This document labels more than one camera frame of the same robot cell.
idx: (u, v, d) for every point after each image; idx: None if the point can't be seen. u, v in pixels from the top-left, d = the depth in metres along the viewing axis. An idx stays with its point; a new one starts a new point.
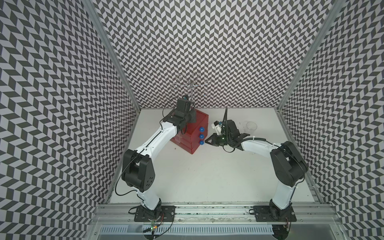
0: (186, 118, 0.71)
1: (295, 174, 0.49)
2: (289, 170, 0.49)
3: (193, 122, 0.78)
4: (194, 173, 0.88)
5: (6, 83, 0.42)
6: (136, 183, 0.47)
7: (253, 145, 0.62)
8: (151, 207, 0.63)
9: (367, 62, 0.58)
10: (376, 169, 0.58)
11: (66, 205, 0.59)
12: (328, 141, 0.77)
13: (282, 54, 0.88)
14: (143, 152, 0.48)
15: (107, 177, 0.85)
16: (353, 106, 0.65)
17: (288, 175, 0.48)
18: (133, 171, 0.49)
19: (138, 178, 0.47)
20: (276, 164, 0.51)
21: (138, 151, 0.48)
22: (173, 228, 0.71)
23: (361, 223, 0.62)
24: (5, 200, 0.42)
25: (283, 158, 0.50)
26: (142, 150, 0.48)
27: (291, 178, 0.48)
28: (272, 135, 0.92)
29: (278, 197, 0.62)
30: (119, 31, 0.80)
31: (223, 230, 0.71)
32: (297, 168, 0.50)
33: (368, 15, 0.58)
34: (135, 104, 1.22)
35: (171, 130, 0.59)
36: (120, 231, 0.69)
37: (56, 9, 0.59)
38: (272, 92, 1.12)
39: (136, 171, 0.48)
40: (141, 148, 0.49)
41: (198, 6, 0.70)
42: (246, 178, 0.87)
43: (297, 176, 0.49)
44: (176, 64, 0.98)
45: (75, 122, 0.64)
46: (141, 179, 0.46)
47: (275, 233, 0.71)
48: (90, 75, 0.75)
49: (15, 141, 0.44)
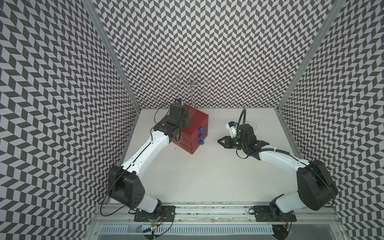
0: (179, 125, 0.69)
1: (323, 198, 0.43)
2: (317, 191, 0.43)
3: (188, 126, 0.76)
4: (194, 173, 0.88)
5: (6, 83, 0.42)
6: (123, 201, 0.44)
7: (274, 158, 0.57)
8: (149, 210, 0.62)
9: (367, 62, 0.58)
10: (376, 169, 0.58)
11: (66, 205, 0.59)
12: (327, 141, 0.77)
13: (282, 54, 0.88)
14: (129, 169, 0.44)
15: (107, 177, 0.85)
16: (353, 106, 0.65)
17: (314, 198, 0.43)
18: (120, 188, 0.45)
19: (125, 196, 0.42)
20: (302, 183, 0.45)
21: (124, 167, 0.44)
22: (173, 228, 0.71)
23: (361, 223, 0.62)
24: (5, 200, 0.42)
25: (312, 178, 0.44)
26: (129, 167, 0.44)
27: (319, 202, 0.43)
28: (272, 137, 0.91)
29: (284, 202, 0.61)
30: (119, 31, 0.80)
31: (223, 229, 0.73)
32: (325, 190, 0.45)
33: (368, 15, 0.58)
34: (135, 104, 1.22)
35: (162, 141, 0.54)
36: (120, 231, 0.69)
37: (57, 10, 0.59)
38: (272, 92, 1.12)
39: (123, 187, 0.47)
40: (128, 164, 0.45)
41: (198, 6, 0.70)
42: (246, 178, 0.87)
43: (325, 199, 0.43)
44: (176, 64, 0.98)
45: (75, 122, 0.65)
46: (128, 198, 0.42)
47: (275, 233, 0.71)
48: (90, 75, 0.75)
49: (15, 141, 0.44)
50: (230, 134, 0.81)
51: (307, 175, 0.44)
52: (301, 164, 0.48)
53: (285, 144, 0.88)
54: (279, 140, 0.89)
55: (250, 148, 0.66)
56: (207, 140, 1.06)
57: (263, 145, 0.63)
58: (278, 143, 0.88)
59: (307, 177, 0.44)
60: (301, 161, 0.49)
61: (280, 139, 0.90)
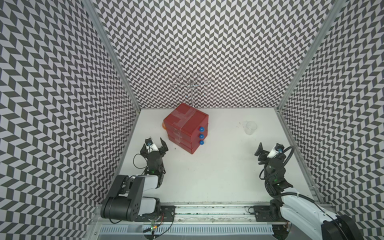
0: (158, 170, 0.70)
1: None
2: None
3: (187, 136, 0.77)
4: (194, 173, 0.88)
5: (6, 83, 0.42)
6: (124, 203, 0.43)
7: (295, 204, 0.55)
8: (150, 210, 0.63)
9: (367, 62, 0.58)
10: (376, 169, 0.58)
11: (66, 205, 0.59)
12: (327, 141, 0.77)
13: (282, 54, 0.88)
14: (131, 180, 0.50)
15: (107, 177, 0.85)
16: (353, 106, 0.65)
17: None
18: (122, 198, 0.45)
19: (128, 197, 0.44)
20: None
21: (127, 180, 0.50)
22: (173, 228, 0.71)
23: (361, 223, 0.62)
24: (5, 200, 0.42)
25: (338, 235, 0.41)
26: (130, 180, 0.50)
27: None
28: (287, 173, 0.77)
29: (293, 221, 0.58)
30: (119, 31, 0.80)
31: (223, 229, 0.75)
32: None
33: (368, 15, 0.58)
34: (135, 104, 1.22)
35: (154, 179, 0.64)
36: (120, 231, 0.69)
37: (56, 9, 0.59)
38: (271, 92, 1.12)
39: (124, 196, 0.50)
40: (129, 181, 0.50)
41: (198, 6, 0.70)
42: (245, 177, 0.88)
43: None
44: (176, 64, 0.98)
45: (75, 122, 0.65)
46: (132, 197, 0.44)
47: (275, 233, 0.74)
48: (90, 75, 0.75)
49: (15, 141, 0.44)
50: (269, 154, 0.75)
51: (333, 231, 0.41)
52: (328, 217, 0.46)
53: (297, 176, 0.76)
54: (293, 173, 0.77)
55: (274, 189, 0.64)
56: (207, 139, 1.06)
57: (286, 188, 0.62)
58: (296, 179, 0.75)
59: (333, 232, 0.41)
60: (327, 213, 0.47)
61: (293, 169, 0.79)
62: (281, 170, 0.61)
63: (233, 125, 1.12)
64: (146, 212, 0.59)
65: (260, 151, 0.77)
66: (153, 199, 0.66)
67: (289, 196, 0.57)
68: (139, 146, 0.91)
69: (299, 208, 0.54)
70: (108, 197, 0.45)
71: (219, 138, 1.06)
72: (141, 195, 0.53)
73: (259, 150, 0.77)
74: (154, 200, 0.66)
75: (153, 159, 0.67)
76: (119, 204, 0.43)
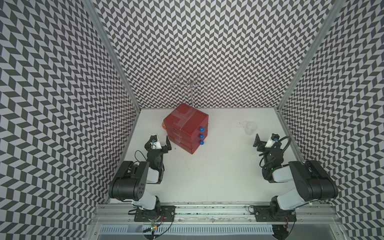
0: (158, 168, 0.73)
1: (312, 185, 0.46)
2: (306, 179, 0.47)
3: (188, 135, 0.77)
4: (195, 173, 0.88)
5: (6, 83, 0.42)
6: (130, 182, 0.46)
7: (290, 180, 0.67)
8: (151, 207, 0.63)
9: (367, 62, 0.58)
10: (376, 169, 0.58)
11: (66, 205, 0.59)
12: (328, 141, 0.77)
13: (282, 54, 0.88)
14: None
15: (107, 177, 0.85)
16: (353, 106, 0.65)
17: (308, 189, 0.45)
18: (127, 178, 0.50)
19: (134, 177, 0.48)
20: (295, 176, 0.51)
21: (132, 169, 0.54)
22: (173, 228, 0.71)
23: (361, 223, 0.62)
24: (5, 200, 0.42)
25: (301, 168, 0.50)
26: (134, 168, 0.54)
27: (306, 185, 0.46)
28: (284, 157, 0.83)
29: (285, 199, 0.61)
30: (119, 31, 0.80)
31: (223, 229, 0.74)
32: (317, 181, 0.47)
33: (368, 15, 0.58)
34: (135, 104, 1.22)
35: (155, 173, 0.67)
36: (120, 231, 0.69)
37: (57, 10, 0.59)
38: (271, 92, 1.12)
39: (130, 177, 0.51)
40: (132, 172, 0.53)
41: (198, 6, 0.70)
42: (245, 177, 0.87)
43: (316, 197, 0.45)
44: (176, 64, 0.98)
45: (75, 122, 0.65)
46: (138, 176, 0.48)
47: (275, 233, 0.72)
48: (90, 75, 0.75)
49: (15, 141, 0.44)
50: (268, 144, 0.81)
51: (298, 164, 0.51)
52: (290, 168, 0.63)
53: (290, 156, 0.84)
54: (285, 153, 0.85)
55: (268, 173, 0.72)
56: (207, 139, 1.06)
57: (275, 171, 0.68)
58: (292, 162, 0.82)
59: (298, 165, 0.51)
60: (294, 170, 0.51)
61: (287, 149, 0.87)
62: (280, 157, 0.69)
63: (233, 125, 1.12)
64: (149, 207, 0.63)
65: (258, 142, 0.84)
66: (154, 197, 0.66)
67: (274, 173, 0.68)
68: (141, 144, 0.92)
69: (285, 176, 0.61)
70: (115, 177, 0.48)
71: (219, 138, 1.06)
72: (146, 179, 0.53)
73: (257, 141, 0.83)
74: (153, 198, 0.66)
75: (152, 157, 0.69)
76: (125, 183, 0.46)
